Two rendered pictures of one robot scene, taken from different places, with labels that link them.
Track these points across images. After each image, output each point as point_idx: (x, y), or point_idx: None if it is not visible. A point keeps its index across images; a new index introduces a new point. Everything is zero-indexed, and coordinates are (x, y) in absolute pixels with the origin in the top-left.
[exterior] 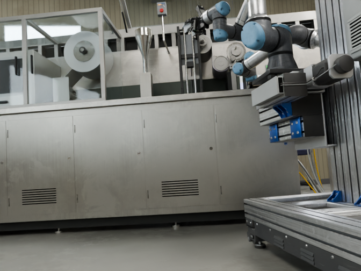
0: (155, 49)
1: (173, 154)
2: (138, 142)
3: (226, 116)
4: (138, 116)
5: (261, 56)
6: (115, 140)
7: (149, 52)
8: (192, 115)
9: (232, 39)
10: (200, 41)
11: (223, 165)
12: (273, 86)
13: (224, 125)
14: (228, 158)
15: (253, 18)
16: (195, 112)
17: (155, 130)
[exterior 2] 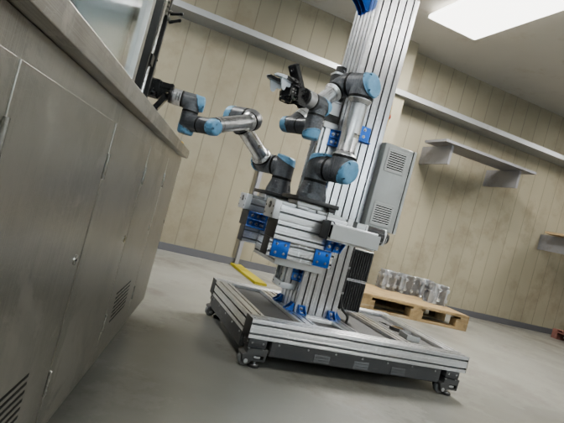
0: None
1: (136, 237)
2: (130, 215)
3: (165, 179)
4: (145, 159)
5: (236, 128)
6: (122, 207)
7: None
8: (159, 171)
9: (293, 132)
10: None
11: (143, 254)
12: (373, 242)
13: (161, 192)
14: (148, 242)
15: (356, 159)
16: (162, 165)
17: (143, 192)
